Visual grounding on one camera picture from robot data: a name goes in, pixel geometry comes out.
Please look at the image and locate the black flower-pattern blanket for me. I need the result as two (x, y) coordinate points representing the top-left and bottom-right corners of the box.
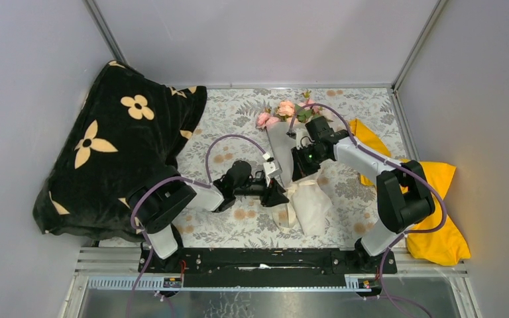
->
(32, 60), (207, 242)

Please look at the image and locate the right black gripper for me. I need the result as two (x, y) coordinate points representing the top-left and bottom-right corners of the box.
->
(291, 144), (328, 182)

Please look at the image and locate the pink fake flower bouquet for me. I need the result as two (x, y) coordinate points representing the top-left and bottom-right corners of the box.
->
(255, 90), (333, 130)

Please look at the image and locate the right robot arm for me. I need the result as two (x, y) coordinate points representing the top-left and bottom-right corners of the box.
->
(287, 117), (435, 273)

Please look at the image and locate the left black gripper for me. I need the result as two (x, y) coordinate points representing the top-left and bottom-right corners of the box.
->
(233, 174), (290, 208)

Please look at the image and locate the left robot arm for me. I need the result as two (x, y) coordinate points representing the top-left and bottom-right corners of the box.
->
(125, 160), (289, 272)

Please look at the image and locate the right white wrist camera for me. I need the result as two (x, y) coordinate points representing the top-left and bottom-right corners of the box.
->
(295, 128), (311, 150)

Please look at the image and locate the cream ribbon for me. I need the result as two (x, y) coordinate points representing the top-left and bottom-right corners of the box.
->
(272, 180), (331, 236)

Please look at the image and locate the floral tablecloth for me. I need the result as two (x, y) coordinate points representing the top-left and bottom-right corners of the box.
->
(97, 87), (410, 250)

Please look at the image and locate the yellow cloth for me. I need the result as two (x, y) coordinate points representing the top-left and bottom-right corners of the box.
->
(349, 118), (473, 268)

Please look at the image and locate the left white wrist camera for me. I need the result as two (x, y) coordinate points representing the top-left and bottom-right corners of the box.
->
(263, 157), (282, 179)

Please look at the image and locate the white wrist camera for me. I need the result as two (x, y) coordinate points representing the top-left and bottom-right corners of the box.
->
(295, 128), (311, 150)
(263, 157), (282, 179)

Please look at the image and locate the white wrapping paper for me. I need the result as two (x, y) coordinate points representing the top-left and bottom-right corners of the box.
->
(266, 122), (333, 236)

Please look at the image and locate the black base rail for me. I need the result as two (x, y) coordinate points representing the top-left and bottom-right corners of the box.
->
(138, 248), (398, 288)

